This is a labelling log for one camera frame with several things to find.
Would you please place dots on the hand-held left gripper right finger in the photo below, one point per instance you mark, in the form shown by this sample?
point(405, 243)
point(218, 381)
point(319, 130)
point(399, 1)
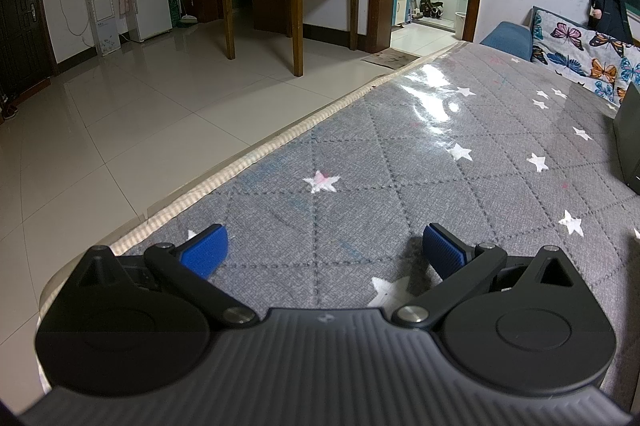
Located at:
point(442, 251)

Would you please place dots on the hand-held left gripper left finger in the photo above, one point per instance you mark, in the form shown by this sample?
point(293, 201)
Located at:
point(205, 251)

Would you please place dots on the grey star-print mattress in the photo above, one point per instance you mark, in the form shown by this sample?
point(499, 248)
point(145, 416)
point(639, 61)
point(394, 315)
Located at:
point(425, 186)

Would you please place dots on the brown door mat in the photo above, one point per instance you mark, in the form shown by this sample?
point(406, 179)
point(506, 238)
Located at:
point(390, 58)

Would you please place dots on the blue pillow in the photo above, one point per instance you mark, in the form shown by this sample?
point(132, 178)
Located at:
point(507, 40)

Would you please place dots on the white waste bin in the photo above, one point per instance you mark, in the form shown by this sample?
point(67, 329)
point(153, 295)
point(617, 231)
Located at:
point(460, 26)

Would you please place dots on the green broom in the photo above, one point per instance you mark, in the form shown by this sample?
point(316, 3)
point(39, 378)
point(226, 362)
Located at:
point(186, 14)

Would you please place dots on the pile of dark shoes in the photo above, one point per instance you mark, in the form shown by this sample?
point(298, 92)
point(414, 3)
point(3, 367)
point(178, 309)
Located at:
point(432, 8)

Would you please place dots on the butterfly print pillow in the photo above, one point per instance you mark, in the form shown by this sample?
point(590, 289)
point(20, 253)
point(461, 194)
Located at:
point(585, 51)

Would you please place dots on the water dispenser with blue bottle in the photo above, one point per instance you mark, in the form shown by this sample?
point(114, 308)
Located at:
point(102, 11)

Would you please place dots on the black hanging bag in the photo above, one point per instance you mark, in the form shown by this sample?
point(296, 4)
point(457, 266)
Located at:
point(607, 14)

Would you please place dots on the dark wooden door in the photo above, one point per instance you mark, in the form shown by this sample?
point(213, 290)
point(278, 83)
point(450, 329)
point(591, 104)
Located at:
point(20, 16)

